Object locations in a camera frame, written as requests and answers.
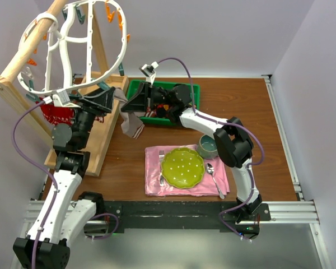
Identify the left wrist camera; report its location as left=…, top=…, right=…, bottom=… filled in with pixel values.
left=43, top=91, right=80, bottom=108

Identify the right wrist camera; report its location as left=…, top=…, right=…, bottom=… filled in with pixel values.
left=139, top=61, right=158, bottom=84

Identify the brown white striped sock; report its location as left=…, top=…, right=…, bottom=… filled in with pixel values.
left=114, top=88, right=144, bottom=139
left=144, top=110, right=156, bottom=118

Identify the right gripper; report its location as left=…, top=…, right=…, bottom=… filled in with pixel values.
left=122, top=82, right=173, bottom=113

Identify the wooden hanger stand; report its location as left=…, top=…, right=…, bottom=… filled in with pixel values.
left=0, top=0, right=129, bottom=177

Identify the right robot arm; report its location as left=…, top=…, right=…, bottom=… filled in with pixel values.
left=122, top=82, right=262, bottom=220

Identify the red patterned sock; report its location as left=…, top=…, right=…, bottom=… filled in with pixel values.
left=40, top=104, right=74, bottom=126

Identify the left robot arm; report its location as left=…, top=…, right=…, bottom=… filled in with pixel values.
left=13, top=86, right=115, bottom=268

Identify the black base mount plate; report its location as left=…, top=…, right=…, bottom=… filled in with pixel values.
left=90, top=201, right=270, bottom=239

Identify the teal ceramic mug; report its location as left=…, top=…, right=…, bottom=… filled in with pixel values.
left=197, top=134, right=218, bottom=160

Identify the white round sock hanger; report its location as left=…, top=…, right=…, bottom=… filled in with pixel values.
left=17, top=1, right=128, bottom=95

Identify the green plastic tray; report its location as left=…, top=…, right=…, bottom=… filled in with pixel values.
left=134, top=81, right=200, bottom=126

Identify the green scalloped plate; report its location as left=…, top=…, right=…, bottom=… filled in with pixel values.
left=162, top=147, right=205, bottom=189

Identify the silver spoon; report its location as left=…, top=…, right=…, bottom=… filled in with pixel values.
left=206, top=163, right=225, bottom=199

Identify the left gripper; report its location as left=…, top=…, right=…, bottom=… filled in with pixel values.
left=67, top=86, right=115, bottom=149

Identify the silver fork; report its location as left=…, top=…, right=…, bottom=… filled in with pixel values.
left=158, top=150, right=165, bottom=187

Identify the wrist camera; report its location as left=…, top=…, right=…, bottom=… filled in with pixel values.
left=43, top=91, right=80, bottom=108
left=139, top=61, right=158, bottom=84

